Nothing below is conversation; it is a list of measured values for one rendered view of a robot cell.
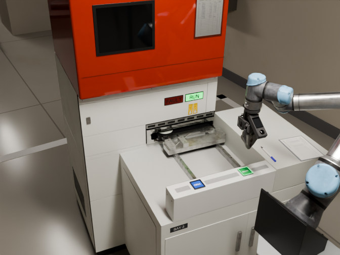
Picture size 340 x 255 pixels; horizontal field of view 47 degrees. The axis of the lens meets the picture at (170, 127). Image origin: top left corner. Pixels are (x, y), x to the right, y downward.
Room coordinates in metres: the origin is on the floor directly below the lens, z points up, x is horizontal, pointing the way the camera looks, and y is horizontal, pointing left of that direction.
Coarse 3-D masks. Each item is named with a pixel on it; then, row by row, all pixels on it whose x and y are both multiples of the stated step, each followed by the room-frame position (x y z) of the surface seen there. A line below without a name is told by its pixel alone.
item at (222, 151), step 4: (216, 144) 1.94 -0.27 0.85; (216, 148) 1.93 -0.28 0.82; (220, 148) 1.90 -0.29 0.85; (220, 152) 1.89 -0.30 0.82; (224, 152) 1.85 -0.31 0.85; (224, 156) 1.85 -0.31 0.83; (228, 156) 1.82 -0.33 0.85; (228, 160) 1.81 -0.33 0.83; (232, 160) 1.78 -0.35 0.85; (232, 164) 1.77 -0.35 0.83; (236, 164) 1.74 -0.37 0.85
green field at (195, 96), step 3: (195, 93) 2.06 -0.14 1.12; (198, 93) 2.07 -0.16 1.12; (201, 93) 2.08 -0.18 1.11; (186, 96) 2.04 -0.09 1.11; (189, 96) 2.04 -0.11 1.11; (192, 96) 2.05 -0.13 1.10; (195, 96) 2.06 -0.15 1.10; (198, 96) 2.07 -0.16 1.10; (201, 96) 2.08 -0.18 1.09; (186, 99) 2.04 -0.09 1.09; (189, 99) 2.04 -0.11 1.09; (192, 99) 2.05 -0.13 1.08; (195, 99) 2.06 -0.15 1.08
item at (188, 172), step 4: (176, 156) 1.81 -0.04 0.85; (176, 160) 1.80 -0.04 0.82; (180, 160) 1.77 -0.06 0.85; (180, 164) 1.75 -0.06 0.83; (184, 164) 1.73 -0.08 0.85; (184, 168) 1.71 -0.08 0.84; (188, 168) 1.70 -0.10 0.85; (188, 172) 1.66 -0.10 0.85; (188, 176) 1.66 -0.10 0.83; (192, 176) 1.63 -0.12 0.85
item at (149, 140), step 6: (192, 120) 2.05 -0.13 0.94; (198, 120) 2.06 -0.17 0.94; (204, 120) 2.08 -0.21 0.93; (210, 120) 2.10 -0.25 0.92; (162, 126) 1.97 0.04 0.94; (168, 126) 1.98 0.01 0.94; (174, 126) 2.00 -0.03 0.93; (180, 126) 2.01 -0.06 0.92; (150, 132) 1.94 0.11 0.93; (156, 132) 1.95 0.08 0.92; (192, 132) 2.05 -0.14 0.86; (198, 132) 2.06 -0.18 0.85; (150, 138) 1.94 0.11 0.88; (168, 138) 1.98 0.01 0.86; (174, 138) 2.00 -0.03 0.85
